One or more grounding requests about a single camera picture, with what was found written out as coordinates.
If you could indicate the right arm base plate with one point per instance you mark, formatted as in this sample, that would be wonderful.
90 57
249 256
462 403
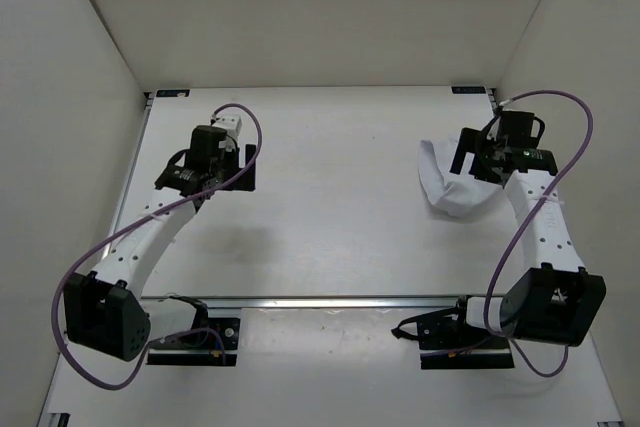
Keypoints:
465 347

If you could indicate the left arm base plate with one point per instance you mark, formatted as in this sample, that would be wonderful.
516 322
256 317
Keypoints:
202 349

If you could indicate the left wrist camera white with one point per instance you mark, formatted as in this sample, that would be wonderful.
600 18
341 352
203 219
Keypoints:
231 123

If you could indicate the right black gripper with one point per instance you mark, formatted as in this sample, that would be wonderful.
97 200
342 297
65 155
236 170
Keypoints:
470 142

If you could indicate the aluminium front rail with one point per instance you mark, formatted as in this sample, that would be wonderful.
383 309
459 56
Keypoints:
329 303

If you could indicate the left blue corner label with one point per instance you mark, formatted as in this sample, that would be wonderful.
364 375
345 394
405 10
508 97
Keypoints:
172 93

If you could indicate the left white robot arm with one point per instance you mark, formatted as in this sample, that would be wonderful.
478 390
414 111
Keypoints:
103 309

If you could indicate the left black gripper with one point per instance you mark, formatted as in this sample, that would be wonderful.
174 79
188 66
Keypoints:
248 179

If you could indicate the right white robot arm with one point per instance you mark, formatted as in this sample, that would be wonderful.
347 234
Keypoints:
555 300

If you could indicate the white skirt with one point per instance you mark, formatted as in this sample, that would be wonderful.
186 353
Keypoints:
458 196

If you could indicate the blue corner label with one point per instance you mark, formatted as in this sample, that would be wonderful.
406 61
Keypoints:
172 93
468 90

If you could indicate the right blue corner label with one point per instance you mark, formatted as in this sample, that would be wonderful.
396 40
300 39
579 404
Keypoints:
468 90

